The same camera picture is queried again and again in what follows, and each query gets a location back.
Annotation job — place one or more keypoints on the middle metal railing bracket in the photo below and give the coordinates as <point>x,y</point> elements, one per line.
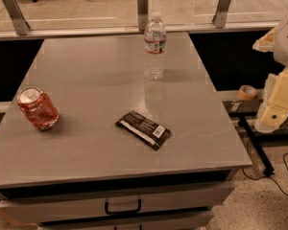
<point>142,14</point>

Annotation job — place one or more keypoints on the black table leg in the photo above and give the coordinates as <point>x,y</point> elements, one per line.
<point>269,169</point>

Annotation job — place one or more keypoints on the upper grey drawer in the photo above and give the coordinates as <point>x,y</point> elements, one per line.
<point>116,203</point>

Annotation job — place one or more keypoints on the metal railing bracket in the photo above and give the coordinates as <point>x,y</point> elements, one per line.
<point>220,17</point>
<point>20,25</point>
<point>142,14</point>

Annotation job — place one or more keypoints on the black snack bar wrapper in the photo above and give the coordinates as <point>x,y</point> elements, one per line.
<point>151,133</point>

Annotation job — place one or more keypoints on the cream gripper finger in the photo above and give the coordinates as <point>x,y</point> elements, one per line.
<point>273,111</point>
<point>265,43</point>

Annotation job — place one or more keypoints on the orange tape roll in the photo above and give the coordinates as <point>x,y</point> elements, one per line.
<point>247,92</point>

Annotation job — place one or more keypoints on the left metal railing bracket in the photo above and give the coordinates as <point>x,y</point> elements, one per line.
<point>20,25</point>

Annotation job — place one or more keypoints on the clear plastic water bottle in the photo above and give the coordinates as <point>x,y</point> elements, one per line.
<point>155,39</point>

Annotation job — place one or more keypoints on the grey drawer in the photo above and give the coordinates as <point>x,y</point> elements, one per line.
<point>116,203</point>
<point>174,221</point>

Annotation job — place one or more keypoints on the red coke can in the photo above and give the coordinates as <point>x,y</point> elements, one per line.
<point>37,107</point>

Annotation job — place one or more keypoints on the right metal railing bracket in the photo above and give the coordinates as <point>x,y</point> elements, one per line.
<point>220,17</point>

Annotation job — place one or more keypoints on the lower grey drawer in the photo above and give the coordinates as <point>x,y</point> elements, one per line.
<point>174,221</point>

